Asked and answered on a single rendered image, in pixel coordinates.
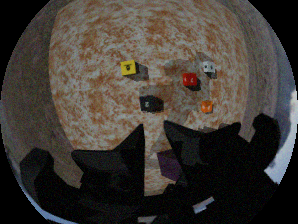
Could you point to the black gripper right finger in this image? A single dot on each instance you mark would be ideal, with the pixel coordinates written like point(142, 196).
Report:
point(193, 149)

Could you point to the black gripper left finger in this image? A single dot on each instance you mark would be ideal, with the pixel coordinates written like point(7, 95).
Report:
point(126, 159)

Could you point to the red block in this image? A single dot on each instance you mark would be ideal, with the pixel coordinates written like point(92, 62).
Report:
point(190, 78)

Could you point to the yellow block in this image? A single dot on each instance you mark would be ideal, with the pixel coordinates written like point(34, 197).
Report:
point(128, 68)

